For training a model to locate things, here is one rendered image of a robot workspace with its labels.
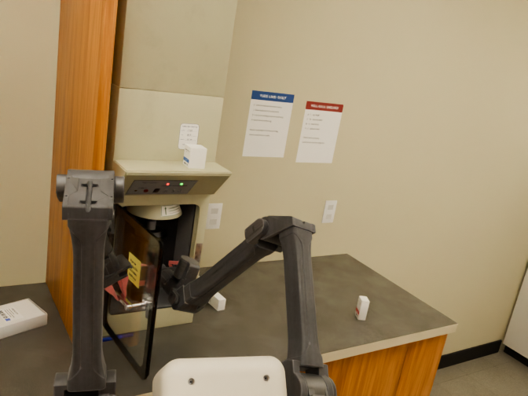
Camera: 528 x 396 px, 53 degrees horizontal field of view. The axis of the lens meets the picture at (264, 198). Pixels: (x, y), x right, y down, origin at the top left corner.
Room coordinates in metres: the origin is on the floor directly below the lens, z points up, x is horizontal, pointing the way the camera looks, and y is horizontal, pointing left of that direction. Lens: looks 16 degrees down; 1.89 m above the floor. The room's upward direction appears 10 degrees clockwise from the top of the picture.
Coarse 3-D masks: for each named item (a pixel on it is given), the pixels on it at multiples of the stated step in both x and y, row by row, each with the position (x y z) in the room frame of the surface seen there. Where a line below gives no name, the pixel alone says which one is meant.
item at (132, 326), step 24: (120, 216) 1.38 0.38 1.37; (120, 240) 1.37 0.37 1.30; (144, 240) 1.26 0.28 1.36; (144, 264) 1.25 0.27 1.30; (144, 288) 1.24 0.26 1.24; (120, 312) 1.34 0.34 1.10; (144, 312) 1.23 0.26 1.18; (120, 336) 1.32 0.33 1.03; (144, 336) 1.22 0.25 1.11; (144, 360) 1.20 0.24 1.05
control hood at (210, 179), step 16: (128, 160) 1.45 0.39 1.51; (144, 160) 1.48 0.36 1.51; (128, 176) 1.36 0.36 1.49; (144, 176) 1.38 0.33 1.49; (160, 176) 1.41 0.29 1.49; (176, 176) 1.43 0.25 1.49; (192, 176) 1.46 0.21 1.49; (208, 176) 1.49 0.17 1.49; (224, 176) 1.52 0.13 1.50; (192, 192) 1.55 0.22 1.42; (208, 192) 1.58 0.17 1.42
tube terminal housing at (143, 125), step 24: (120, 96) 1.44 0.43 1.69; (144, 96) 1.48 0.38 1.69; (168, 96) 1.52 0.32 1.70; (192, 96) 1.56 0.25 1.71; (120, 120) 1.45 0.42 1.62; (144, 120) 1.48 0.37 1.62; (168, 120) 1.53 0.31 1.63; (192, 120) 1.57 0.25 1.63; (216, 120) 1.61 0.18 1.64; (120, 144) 1.45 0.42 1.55; (144, 144) 1.49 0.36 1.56; (168, 144) 1.53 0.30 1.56; (216, 144) 1.62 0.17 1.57; (192, 240) 1.63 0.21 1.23; (168, 312) 1.57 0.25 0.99
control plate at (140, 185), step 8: (136, 184) 1.40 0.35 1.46; (144, 184) 1.41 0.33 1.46; (152, 184) 1.43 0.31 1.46; (160, 184) 1.44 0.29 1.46; (176, 184) 1.47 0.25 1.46; (184, 184) 1.48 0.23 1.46; (192, 184) 1.50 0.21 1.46; (128, 192) 1.43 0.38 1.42; (136, 192) 1.44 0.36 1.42; (144, 192) 1.46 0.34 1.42; (152, 192) 1.47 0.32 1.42; (160, 192) 1.49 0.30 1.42; (168, 192) 1.50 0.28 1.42; (176, 192) 1.51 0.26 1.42; (184, 192) 1.53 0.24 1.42
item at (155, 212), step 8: (128, 208) 1.58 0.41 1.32; (136, 208) 1.56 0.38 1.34; (144, 208) 1.55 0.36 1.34; (152, 208) 1.55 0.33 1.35; (160, 208) 1.56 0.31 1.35; (168, 208) 1.57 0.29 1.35; (176, 208) 1.60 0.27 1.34; (144, 216) 1.54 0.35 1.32; (152, 216) 1.54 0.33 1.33; (160, 216) 1.55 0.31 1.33; (168, 216) 1.56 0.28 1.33; (176, 216) 1.59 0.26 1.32
